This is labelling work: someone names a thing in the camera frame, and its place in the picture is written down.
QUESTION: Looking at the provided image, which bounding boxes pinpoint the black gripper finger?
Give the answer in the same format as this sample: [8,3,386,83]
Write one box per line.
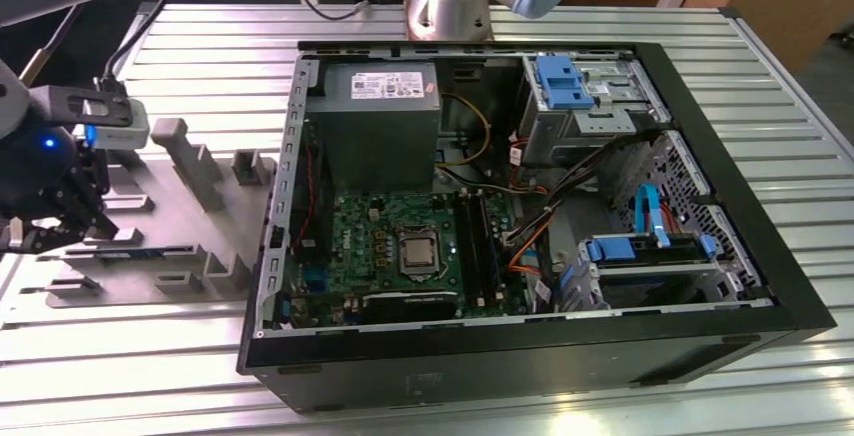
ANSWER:
[63,149,121,243]
[19,220,88,256]

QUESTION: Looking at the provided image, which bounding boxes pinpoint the black RAM slot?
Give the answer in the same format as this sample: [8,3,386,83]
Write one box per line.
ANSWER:
[474,190,499,310]

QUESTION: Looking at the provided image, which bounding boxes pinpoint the grey parts rack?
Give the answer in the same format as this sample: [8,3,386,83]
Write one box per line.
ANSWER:
[43,118,280,310]

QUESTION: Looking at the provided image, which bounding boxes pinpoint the blue SATA port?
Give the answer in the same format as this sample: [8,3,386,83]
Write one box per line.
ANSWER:
[303,265,330,296]

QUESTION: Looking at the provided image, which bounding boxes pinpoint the green Dell motherboard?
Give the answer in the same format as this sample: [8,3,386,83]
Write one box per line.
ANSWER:
[276,189,539,331]

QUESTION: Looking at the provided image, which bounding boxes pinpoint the grey power supply unit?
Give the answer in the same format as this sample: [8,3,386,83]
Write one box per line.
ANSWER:
[304,59,443,192]

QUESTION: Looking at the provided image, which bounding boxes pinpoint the CPU socket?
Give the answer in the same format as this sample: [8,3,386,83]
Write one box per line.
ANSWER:
[392,225,450,283]

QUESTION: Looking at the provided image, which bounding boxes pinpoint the silver CPU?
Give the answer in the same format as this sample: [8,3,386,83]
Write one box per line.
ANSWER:
[399,238,442,272]

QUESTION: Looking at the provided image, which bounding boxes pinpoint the black graphics card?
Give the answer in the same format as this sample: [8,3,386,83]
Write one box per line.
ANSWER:
[359,289,463,326]

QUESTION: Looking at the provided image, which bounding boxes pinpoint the blue plastic disk carrier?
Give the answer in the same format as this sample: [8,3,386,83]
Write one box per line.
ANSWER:
[536,55,597,112]

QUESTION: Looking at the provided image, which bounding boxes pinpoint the black PC case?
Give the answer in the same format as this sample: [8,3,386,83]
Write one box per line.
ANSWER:
[236,39,839,415]

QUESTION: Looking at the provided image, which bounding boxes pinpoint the grey metal drive cage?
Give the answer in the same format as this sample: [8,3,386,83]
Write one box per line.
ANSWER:
[518,54,673,167]

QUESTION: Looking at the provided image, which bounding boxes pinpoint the hard disk in blue carrier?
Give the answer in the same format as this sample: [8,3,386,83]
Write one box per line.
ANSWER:
[578,234,721,270]

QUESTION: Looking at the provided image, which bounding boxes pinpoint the grey metal disk bay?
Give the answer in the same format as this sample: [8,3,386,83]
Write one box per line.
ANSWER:
[556,233,762,317]

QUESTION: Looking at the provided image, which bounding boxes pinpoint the wooden cabinet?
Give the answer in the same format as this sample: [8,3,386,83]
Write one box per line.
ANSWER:
[726,0,854,77]

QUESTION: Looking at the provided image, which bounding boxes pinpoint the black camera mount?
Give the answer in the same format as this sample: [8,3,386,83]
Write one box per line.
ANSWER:
[29,84,135,130]

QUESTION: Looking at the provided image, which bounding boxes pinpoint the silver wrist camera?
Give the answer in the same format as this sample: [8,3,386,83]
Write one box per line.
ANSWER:
[71,98,152,151]

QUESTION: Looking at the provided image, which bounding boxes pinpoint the grey cable brass plug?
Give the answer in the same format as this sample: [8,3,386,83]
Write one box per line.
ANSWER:
[19,3,85,82]

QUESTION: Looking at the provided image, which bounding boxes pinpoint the red black twisted wire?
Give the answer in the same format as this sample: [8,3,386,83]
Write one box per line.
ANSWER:
[300,143,320,245]

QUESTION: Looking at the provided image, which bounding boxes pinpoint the black camera cable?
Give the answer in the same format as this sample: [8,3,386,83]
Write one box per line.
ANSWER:
[99,0,186,95]

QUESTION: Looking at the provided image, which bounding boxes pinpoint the black power cable bundle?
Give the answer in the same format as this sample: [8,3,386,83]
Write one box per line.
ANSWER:
[436,163,528,192]

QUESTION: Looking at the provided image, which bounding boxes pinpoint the yellow wire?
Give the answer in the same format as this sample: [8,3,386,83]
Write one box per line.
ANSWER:
[439,93,494,167]

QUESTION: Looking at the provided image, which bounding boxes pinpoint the red data wire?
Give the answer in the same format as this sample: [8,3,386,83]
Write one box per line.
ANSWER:
[504,131,550,195]

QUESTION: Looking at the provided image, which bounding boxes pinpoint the orange yellow power wires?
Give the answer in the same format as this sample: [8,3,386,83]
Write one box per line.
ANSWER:
[504,225,559,273]

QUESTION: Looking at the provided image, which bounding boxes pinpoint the black flat data cable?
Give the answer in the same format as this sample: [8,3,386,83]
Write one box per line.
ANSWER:
[543,131,666,222]

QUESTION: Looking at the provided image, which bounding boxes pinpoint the blue data wire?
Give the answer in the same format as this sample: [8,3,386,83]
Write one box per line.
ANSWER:
[634,183,673,250]

